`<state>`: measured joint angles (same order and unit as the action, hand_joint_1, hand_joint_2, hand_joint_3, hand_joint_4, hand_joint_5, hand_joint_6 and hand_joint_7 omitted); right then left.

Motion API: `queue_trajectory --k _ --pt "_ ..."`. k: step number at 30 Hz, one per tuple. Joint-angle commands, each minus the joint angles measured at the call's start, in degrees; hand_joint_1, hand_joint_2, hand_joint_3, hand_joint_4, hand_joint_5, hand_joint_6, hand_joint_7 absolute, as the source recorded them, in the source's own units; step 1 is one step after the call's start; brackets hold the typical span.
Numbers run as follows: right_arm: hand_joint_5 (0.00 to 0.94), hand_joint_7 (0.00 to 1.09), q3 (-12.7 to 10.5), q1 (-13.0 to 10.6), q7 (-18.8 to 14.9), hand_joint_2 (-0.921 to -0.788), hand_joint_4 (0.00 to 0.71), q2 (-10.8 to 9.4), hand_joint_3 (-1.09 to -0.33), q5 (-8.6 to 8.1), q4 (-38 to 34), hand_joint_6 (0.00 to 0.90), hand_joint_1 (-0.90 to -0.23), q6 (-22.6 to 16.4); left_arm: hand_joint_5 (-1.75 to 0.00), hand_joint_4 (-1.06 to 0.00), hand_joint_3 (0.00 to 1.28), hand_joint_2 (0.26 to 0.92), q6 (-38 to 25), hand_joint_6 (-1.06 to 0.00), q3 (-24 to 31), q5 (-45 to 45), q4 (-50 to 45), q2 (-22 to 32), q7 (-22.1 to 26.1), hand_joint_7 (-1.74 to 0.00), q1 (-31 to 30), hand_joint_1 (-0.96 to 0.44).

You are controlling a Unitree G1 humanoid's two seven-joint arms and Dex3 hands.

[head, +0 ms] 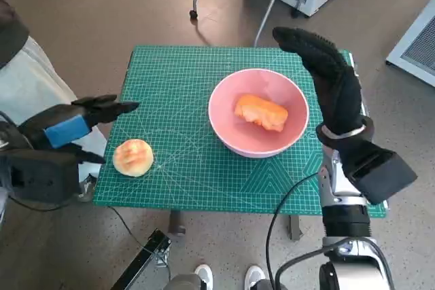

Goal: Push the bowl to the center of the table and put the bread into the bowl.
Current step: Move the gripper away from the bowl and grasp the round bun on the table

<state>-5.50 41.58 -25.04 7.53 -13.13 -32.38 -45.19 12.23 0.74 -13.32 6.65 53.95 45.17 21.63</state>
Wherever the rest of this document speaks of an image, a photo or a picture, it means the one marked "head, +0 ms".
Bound long toasted bread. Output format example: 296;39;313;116
233;93;289;132

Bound long black arm cable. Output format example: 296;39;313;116
265;171;320;290

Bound round toasted bread bun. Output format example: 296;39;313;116
111;138;154;178

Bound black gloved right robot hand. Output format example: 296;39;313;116
272;26;364;138

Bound grey table leg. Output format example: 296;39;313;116
288;215;302;240
169;211;187;236

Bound black metal frame bar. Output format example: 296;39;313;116
110;228;172;290

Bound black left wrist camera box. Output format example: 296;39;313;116
0;149;82;204

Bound thick black looped arm cable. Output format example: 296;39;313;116
274;237;397;290

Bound thin black floor cable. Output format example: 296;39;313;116
107;205;173;280

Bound pink bowl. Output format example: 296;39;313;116
207;68;310;159

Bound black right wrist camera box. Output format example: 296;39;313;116
341;140;419;206

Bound person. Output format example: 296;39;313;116
0;0;108;202

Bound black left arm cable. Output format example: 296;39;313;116
0;110;17;128

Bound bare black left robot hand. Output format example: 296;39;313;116
18;94;140;165

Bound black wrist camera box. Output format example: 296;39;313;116
0;149;82;204
341;140;419;206

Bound white framed grille panel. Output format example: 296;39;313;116
385;4;435;88

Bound green cutting mat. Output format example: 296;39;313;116
93;44;388;219

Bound white shoe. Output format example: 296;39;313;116
245;264;266;290
194;264;214;290

